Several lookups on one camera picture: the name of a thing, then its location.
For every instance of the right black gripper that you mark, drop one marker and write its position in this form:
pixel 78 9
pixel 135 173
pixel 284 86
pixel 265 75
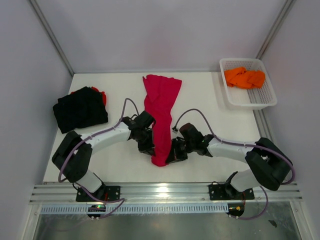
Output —
pixel 175 155

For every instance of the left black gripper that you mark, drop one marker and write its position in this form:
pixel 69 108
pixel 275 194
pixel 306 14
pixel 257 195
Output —
pixel 148 148

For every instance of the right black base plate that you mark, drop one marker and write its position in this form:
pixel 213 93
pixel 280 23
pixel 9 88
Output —
pixel 217 192

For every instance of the left black controller board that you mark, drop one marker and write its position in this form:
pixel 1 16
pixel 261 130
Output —
pixel 96 211

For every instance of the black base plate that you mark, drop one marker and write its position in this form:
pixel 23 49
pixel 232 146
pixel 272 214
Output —
pixel 217 192
pixel 112 193

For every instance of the black controller board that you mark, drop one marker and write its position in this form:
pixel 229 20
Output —
pixel 96 211
pixel 235 209

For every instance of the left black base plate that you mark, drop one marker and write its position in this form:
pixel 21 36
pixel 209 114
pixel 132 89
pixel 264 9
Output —
pixel 112 193

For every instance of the aluminium front rail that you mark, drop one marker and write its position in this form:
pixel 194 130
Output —
pixel 145 192

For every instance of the aluminium side rail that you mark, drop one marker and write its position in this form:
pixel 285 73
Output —
pixel 265 125

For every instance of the black folded t shirt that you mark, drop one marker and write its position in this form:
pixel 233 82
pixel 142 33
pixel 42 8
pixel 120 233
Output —
pixel 73 113

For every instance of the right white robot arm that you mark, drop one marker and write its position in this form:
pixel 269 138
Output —
pixel 256 175

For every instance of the right black controller board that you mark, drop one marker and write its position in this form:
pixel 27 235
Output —
pixel 235 209

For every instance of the white perforated plastic basket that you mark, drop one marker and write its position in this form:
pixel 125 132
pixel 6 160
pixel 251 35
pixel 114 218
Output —
pixel 247 99

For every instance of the magenta t shirt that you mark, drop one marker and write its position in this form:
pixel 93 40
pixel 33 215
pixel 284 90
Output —
pixel 161 95

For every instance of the orange t shirt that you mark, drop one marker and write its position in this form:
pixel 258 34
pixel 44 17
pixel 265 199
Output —
pixel 242 78

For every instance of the red folded t shirt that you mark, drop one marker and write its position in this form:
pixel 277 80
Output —
pixel 90 93

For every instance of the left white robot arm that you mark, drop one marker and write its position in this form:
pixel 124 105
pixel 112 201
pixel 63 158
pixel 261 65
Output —
pixel 74 153

